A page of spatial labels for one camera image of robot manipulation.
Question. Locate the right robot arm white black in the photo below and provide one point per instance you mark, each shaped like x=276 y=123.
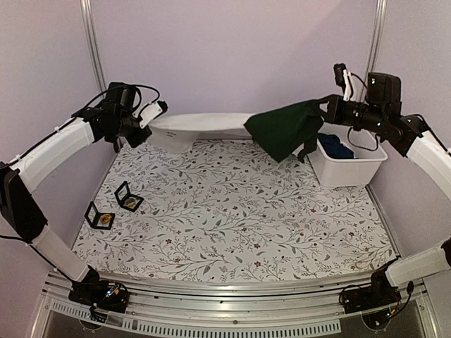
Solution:
x=411 y=137

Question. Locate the right aluminium frame post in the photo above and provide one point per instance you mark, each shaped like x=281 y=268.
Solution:
x=376 y=35

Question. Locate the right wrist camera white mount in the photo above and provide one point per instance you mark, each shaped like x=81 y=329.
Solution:
x=345 y=80

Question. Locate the aluminium frame post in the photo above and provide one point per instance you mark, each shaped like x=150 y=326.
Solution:
x=92 y=43
x=376 y=35

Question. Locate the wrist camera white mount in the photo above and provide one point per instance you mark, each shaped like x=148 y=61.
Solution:
x=345 y=80
x=149 y=112

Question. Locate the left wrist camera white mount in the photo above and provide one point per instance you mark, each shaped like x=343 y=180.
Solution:
x=149 y=112

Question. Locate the left aluminium frame post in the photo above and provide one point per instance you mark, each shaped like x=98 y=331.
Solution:
x=92 y=43

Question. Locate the white green raglan t-shirt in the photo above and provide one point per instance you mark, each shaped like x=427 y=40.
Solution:
x=281 y=132

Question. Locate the black display box far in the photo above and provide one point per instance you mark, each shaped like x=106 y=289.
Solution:
x=123 y=193

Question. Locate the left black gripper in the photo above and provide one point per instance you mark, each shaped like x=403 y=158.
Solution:
x=136 y=141

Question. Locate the yellow round brooch brown flowers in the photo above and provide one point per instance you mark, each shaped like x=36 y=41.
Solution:
x=105 y=218

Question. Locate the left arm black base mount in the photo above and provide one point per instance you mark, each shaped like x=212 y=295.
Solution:
x=104 y=294

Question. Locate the black display box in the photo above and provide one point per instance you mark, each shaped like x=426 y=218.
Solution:
x=98 y=220
x=123 y=193

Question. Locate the aluminium front rail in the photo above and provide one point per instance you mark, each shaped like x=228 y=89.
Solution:
x=169 y=308

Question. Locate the floral patterned table mat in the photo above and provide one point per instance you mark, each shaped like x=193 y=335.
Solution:
x=225 y=212

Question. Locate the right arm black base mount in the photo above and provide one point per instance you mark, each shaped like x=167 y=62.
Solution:
x=379 y=293

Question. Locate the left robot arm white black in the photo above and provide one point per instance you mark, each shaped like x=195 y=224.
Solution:
x=115 y=113

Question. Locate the black display box near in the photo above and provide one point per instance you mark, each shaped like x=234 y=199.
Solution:
x=98 y=220

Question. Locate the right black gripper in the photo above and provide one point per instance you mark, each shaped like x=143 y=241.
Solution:
x=331 y=108

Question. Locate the white plastic bin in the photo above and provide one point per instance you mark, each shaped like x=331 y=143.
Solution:
x=359 y=171

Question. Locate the dark blue cloth in bin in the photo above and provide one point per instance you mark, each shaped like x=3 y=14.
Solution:
x=334 y=148

